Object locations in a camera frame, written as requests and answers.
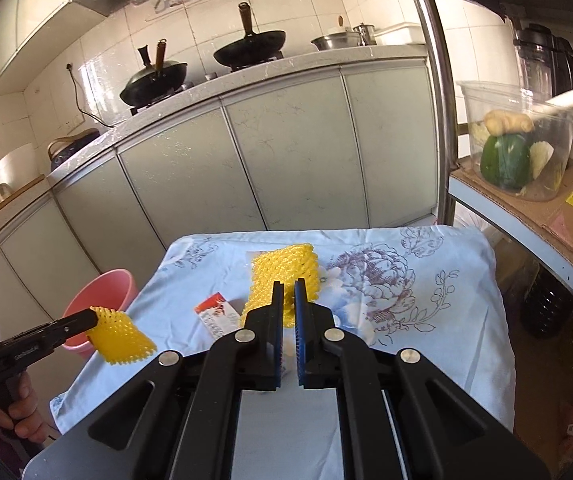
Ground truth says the metal shelf rack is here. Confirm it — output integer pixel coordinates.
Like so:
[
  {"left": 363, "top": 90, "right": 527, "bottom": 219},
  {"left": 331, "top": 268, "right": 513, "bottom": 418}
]
[{"left": 399, "top": 0, "right": 573, "bottom": 321}]

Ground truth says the black wok with two handles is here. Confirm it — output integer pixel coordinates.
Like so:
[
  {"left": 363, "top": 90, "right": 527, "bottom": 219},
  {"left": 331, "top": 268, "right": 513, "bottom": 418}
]
[{"left": 119, "top": 37, "right": 188, "bottom": 107}]

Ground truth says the black blender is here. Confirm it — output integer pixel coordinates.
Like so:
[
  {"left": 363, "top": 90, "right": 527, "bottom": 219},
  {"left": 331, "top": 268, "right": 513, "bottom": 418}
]
[{"left": 513, "top": 22, "right": 573, "bottom": 106}]

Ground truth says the dark rice cooker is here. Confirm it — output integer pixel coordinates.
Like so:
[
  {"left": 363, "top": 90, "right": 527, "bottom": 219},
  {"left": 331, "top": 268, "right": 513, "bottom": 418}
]
[{"left": 48, "top": 129, "right": 101, "bottom": 172}]

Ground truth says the red and white wrapper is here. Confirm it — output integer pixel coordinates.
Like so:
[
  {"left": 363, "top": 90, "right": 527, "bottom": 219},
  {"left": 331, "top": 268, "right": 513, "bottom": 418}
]
[{"left": 194, "top": 291, "right": 243, "bottom": 342}]

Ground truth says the cardboard sheet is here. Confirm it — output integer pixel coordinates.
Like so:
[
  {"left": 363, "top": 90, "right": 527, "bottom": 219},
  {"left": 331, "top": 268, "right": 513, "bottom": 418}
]
[{"left": 451, "top": 157, "right": 573, "bottom": 271}]

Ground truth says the large yellow foam net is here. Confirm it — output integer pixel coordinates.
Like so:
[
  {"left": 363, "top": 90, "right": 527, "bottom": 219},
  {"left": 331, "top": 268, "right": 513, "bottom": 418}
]
[{"left": 240, "top": 244, "right": 323, "bottom": 331}]

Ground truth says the steel basin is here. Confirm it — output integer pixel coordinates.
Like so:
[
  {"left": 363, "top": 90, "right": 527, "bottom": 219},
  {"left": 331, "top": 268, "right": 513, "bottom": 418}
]
[{"left": 310, "top": 30, "right": 363, "bottom": 52}]

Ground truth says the small steel saucepan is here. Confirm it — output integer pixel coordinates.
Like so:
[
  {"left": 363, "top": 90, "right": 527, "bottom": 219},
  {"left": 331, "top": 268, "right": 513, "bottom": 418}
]
[{"left": 353, "top": 22, "right": 378, "bottom": 46}]

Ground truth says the potato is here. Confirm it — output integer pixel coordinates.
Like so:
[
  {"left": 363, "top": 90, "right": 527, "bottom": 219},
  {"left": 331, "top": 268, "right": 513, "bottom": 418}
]
[{"left": 483, "top": 110, "right": 536, "bottom": 136}]

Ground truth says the cabbage piece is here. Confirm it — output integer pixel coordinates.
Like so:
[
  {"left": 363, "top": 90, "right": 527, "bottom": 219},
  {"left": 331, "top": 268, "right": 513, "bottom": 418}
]
[{"left": 530, "top": 141, "right": 557, "bottom": 181}]

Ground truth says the black power cord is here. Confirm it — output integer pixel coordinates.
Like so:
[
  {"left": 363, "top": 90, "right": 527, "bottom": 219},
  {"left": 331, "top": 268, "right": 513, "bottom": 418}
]
[{"left": 66, "top": 64, "right": 117, "bottom": 128}]

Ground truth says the dark oil bottle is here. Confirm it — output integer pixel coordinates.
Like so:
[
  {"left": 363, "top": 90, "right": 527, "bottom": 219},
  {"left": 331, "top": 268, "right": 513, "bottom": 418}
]
[{"left": 521, "top": 265, "right": 573, "bottom": 338}]

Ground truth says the clear plastic container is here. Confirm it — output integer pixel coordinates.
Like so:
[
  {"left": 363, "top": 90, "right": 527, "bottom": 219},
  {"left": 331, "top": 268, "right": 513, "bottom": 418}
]
[{"left": 459, "top": 80, "right": 573, "bottom": 203}]

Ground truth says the small yellow foam net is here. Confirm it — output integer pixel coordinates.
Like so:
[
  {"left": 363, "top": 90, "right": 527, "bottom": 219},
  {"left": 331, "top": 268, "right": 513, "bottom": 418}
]
[{"left": 89, "top": 306, "right": 158, "bottom": 365}]

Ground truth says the green pepper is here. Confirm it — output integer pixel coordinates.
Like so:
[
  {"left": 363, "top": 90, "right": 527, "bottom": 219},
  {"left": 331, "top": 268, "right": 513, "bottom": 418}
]
[{"left": 481, "top": 132, "right": 532, "bottom": 188}]

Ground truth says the black wok with wooden handle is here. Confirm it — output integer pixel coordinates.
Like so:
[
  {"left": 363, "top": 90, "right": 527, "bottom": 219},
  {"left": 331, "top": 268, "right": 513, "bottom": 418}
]
[{"left": 213, "top": 2, "right": 287, "bottom": 68}]

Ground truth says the wall cabinet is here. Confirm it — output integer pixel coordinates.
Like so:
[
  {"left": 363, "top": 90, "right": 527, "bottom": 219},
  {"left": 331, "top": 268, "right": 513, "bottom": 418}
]
[{"left": 0, "top": 0, "right": 97, "bottom": 98}]

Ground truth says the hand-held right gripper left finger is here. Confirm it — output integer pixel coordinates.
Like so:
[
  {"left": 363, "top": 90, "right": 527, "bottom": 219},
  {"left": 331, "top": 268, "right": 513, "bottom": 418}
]
[{"left": 88, "top": 281, "right": 287, "bottom": 480}]

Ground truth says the pink plastic bucket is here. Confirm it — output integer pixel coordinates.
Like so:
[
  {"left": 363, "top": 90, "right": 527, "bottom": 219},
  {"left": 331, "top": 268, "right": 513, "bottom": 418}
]
[{"left": 61, "top": 269, "right": 140, "bottom": 361}]

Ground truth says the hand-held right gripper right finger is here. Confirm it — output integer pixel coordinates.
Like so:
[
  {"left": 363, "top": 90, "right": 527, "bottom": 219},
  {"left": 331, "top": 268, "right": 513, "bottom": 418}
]
[{"left": 295, "top": 280, "right": 487, "bottom": 480}]

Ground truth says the white kitchen appliance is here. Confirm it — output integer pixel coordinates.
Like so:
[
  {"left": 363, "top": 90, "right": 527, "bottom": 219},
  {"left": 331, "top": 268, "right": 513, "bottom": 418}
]
[{"left": 0, "top": 142, "right": 50, "bottom": 193}]

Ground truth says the kitchen counter cabinet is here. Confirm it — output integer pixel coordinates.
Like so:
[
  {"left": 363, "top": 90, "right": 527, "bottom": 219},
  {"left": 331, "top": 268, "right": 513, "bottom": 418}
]
[{"left": 0, "top": 42, "right": 442, "bottom": 341}]

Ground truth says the person's left hand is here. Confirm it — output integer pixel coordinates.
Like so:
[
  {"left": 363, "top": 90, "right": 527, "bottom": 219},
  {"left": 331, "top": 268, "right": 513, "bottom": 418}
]
[{"left": 0, "top": 367, "right": 51, "bottom": 445}]

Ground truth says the blue floral cloth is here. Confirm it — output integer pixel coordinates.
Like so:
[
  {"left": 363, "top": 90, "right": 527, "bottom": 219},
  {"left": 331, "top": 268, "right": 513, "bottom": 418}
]
[{"left": 49, "top": 225, "right": 517, "bottom": 480}]

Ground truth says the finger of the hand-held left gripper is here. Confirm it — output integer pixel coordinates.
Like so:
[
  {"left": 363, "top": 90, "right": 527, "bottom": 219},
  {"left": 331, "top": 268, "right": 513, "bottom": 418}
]
[{"left": 41, "top": 308, "right": 98, "bottom": 348}]

